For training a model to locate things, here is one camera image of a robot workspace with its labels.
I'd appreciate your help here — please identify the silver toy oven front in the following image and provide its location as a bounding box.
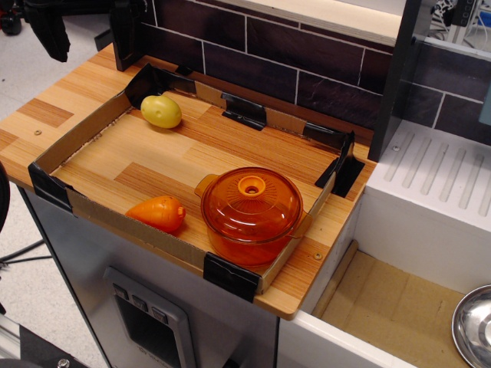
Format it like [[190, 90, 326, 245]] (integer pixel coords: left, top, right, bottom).
[[21, 190, 278, 367]]

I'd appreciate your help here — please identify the cardboard fence with black tape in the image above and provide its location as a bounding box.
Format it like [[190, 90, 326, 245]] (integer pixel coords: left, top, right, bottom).
[[28, 64, 374, 301]]

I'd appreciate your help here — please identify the orange transparent plastic pot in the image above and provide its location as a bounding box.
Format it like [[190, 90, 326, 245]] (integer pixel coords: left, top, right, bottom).
[[195, 174, 311, 268]]

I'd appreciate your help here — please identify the black cable on floor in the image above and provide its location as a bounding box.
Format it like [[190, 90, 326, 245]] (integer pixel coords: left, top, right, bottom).
[[0, 239, 53, 268]]

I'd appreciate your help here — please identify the white toy sink unit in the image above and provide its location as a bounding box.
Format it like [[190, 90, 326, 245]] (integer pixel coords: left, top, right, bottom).
[[277, 122, 490, 367]]

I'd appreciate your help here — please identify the orange transparent pot lid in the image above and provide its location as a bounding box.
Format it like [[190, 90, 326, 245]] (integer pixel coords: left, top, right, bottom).
[[202, 167, 304, 243]]

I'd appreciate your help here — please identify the orange toy carrot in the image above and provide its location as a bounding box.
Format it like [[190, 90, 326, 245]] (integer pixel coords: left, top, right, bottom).
[[125, 195, 186, 233]]

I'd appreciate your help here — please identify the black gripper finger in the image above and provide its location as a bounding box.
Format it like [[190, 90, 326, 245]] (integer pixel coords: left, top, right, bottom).
[[24, 1, 71, 62]]

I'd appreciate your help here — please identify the silver metal bowl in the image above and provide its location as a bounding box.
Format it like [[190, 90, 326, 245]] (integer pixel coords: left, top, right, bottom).
[[451, 284, 490, 368]]

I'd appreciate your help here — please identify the yellow toy potato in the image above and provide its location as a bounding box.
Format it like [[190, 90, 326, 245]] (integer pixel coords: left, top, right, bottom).
[[140, 95, 182, 129]]

